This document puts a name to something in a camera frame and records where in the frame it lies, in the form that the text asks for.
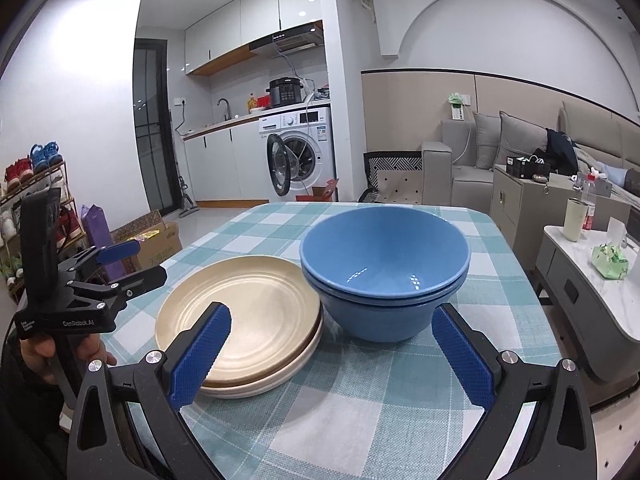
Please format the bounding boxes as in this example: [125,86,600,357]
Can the green tissue pack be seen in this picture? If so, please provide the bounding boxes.
[591,241,629,279]

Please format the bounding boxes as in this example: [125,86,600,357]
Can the grey drawer cabinet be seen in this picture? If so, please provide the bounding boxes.
[489,164,588,272]

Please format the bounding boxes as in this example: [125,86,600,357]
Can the purple bag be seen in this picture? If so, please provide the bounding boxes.
[80,204,115,283]

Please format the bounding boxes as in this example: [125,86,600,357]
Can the white washing machine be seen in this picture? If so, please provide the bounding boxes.
[257,106,334,198]

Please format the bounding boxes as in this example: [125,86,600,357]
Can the marble-top coffee table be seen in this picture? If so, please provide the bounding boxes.
[534,224,640,386]

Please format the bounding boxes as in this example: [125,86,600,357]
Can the black box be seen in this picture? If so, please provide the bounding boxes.
[505,156,552,179]

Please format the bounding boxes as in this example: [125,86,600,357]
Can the clear acrylic card stand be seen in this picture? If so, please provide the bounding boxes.
[605,216,632,250]

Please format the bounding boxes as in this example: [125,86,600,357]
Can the stick vacuum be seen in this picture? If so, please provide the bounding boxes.
[169,109,199,219]

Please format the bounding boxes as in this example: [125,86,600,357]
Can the shoe rack with shoes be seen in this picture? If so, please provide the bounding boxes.
[0,142,83,291]

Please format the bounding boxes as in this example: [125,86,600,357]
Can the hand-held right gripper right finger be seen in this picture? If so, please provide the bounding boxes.
[431,303,597,480]

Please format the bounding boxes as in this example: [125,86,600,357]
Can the green-topped white wall device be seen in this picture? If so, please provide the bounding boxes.
[448,91,473,122]

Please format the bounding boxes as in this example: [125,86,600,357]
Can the white kitchen base cabinet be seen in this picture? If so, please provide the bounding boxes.
[181,115,262,207]

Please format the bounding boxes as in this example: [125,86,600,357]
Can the range hood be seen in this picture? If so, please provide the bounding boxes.
[249,21,324,59]

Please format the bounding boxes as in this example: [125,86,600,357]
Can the dark glass door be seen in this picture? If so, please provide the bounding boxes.
[131,39,180,212]

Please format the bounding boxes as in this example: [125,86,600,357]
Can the blue bowl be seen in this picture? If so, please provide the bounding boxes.
[299,207,472,298]
[317,280,453,343]
[305,265,470,307]

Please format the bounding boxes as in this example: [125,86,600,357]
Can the cream round plate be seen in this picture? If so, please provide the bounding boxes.
[154,255,322,388]
[199,327,325,401]
[200,307,324,392]

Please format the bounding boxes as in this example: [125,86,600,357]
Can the black pressure cooker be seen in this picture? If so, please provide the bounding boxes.
[269,77,304,109]

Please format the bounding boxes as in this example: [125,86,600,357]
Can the teal checked tablecloth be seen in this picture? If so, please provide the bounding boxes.
[107,201,563,480]

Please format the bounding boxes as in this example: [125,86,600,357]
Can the dark jacket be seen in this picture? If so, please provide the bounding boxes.
[530,129,581,175]

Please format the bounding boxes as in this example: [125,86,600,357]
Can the red cardboard box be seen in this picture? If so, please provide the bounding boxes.
[295,179,340,203]

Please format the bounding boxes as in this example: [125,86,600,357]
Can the white upper kitchen cabinets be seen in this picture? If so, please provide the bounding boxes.
[184,0,321,78]

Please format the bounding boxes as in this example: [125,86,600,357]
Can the black and cream patterned rug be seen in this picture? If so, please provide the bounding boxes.
[357,151,424,206]

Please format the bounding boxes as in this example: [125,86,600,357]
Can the grey pillow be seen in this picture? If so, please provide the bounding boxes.
[492,110,551,171]
[472,111,502,171]

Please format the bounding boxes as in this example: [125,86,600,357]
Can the person's left forearm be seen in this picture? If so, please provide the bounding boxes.
[0,345,68,480]

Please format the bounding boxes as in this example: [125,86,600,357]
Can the grey sofa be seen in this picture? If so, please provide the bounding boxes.
[420,100,640,211]

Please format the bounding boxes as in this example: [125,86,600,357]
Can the red-capped plastic bottle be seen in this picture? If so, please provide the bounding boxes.
[580,172,601,232]

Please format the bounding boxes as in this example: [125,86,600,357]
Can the brown cardboard box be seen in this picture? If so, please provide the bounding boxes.
[111,209,184,272]

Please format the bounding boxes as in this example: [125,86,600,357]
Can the cream tumbler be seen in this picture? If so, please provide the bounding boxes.
[564,197,592,244]

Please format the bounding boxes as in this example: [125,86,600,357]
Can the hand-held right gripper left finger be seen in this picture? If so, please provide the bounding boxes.
[66,301,233,480]

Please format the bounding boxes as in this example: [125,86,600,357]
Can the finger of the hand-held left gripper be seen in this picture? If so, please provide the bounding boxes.
[66,265,168,312]
[59,238,142,285]

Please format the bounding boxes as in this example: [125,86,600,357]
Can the person's left hand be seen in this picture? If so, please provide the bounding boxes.
[21,334,118,385]

